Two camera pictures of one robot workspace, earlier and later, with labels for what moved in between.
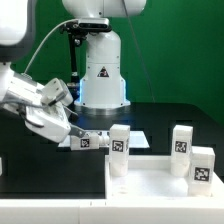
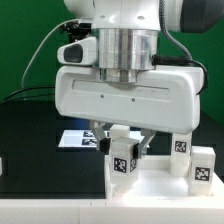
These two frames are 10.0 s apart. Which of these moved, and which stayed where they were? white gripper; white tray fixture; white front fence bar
Moved: white gripper
Stayed: white front fence bar; white tray fixture
